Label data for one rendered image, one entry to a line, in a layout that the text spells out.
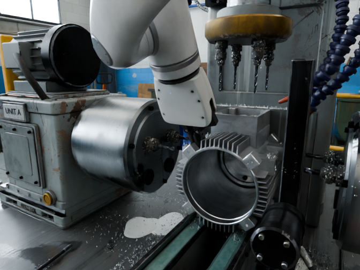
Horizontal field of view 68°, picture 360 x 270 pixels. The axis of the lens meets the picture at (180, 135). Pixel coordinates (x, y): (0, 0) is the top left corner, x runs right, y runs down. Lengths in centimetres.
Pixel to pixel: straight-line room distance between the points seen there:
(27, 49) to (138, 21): 62
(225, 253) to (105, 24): 41
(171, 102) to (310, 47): 43
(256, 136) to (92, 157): 39
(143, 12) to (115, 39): 5
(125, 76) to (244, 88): 682
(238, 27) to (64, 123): 49
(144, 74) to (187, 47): 674
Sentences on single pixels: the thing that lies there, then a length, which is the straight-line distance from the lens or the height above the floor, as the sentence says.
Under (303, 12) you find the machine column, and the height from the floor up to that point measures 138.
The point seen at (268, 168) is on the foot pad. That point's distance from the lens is 53.
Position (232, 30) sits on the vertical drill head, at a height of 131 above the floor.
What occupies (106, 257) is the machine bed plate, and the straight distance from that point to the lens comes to 73.
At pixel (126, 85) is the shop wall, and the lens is 756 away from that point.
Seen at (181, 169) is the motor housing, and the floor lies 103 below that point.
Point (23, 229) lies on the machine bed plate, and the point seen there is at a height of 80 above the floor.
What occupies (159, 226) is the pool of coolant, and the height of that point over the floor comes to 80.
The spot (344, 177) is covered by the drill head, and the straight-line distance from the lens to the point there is 50.
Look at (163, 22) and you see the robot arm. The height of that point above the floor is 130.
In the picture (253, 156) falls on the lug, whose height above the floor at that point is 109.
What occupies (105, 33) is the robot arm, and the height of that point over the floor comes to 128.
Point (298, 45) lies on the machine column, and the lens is 79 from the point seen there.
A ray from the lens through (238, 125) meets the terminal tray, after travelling 57.
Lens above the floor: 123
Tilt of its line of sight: 13 degrees down
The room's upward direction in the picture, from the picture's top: straight up
